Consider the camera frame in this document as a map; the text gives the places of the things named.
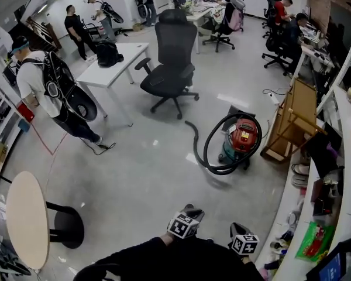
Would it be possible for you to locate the cluttered white desk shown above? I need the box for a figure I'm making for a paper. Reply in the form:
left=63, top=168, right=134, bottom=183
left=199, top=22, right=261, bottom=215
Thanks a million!
left=181, top=0, right=226, bottom=54

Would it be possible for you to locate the black adapter cable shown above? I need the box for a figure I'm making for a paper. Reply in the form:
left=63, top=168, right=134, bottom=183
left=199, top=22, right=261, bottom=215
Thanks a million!
left=78, top=136, right=117, bottom=156

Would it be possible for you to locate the round beige table black base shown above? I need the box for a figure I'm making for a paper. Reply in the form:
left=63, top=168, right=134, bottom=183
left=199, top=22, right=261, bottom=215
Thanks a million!
left=5, top=170, right=85, bottom=270

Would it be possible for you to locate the white shelf unit with devices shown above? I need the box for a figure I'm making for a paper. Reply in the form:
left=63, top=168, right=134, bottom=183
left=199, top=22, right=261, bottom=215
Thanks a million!
left=0, top=74, right=24, bottom=187

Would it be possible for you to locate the black bag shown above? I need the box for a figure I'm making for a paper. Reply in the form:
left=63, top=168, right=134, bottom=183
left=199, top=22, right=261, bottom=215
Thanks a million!
left=95, top=39, right=125, bottom=68

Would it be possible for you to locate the person's black clothed body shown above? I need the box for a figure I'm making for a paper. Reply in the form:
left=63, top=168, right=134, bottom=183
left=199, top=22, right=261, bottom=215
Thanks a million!
left=152, top=235, right=252, bottom=281

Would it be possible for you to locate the black floor nozzle head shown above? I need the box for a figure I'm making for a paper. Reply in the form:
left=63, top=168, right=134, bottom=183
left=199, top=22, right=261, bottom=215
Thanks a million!
left=221, top=104, right=257, bottom=133

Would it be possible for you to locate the black monitor blue screen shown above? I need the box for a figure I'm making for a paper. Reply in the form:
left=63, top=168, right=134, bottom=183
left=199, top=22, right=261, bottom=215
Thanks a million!
left=305, top=240, right=351, bottom=281

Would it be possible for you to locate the black pole stand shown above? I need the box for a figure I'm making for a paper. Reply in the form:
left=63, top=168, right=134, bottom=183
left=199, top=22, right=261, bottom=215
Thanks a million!
left=0, top=168, right=13, bottom=184

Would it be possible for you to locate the red and teal vacuum cleaner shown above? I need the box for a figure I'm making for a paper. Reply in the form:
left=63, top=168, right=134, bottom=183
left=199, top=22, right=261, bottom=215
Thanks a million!
left=218, top=118, right=260, bottom=171

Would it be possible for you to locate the white rectangular desk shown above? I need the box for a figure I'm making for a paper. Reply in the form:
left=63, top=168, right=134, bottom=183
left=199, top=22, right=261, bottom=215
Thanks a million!
left=75, top=42, right=152, bottom=128

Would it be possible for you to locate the white shelf unit with toys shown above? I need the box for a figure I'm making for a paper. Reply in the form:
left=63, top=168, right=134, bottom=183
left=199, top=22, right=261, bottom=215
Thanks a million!
left=256, top=7, right=351, bottom=281

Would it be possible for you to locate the green packet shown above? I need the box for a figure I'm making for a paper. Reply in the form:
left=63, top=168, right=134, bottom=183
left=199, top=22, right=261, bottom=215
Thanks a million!
left=295, top=221, right=336, bottom=263

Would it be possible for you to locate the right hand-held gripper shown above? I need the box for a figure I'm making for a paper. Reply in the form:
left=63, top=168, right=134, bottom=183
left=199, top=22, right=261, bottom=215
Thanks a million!
left=228, top=222, right=260, bottom=256

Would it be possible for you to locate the person's right forearm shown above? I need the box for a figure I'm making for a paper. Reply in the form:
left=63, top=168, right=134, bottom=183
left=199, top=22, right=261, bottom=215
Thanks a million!
left=241, top=255, right=264, bottom=281

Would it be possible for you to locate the black vacuum hose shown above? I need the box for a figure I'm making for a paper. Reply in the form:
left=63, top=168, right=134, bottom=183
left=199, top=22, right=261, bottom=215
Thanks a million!
left=184, top=112, right=263, bottom=176

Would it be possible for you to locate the red box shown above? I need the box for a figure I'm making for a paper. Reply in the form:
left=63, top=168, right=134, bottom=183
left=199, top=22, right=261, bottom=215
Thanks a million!
left=16, top=102, right=35, bottom=123

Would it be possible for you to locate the dark wooden staircase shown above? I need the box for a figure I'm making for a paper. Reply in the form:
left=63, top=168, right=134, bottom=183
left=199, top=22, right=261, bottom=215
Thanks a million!
left=10, top=16, right=62, bottom=52

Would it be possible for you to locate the pink backpack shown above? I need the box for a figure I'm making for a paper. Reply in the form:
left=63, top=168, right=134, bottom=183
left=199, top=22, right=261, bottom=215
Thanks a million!
left=228, top=7, right=245, bottom=32

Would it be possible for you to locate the wooden rack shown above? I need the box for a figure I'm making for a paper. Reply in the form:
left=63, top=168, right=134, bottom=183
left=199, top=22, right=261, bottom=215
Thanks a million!
left=260, top=76, right=328, bottom=161

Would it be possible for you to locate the black mesh office chair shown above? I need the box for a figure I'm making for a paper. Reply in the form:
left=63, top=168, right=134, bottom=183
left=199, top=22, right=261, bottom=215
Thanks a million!
left=134, top=9, right=200, bottom=120

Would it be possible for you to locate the person's left forearm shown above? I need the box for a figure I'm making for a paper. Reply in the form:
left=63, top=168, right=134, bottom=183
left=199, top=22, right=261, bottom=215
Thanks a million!
left=74, top=232, right=176, bottom=281

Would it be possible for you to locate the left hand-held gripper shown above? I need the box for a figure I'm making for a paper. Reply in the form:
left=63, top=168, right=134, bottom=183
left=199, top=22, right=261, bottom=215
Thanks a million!
left=167, top=203, right=206, bottom=240

